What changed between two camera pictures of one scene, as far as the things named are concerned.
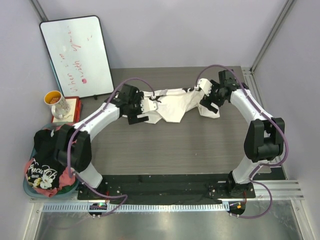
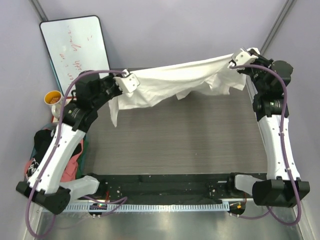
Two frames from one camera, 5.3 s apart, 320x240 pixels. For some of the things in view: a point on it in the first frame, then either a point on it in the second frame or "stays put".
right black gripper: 208,100 to 247,69
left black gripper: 136,113 to 116,86
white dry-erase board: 77,49 stays put
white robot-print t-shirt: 175,105 to 156,86
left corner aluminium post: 38,10 stays put
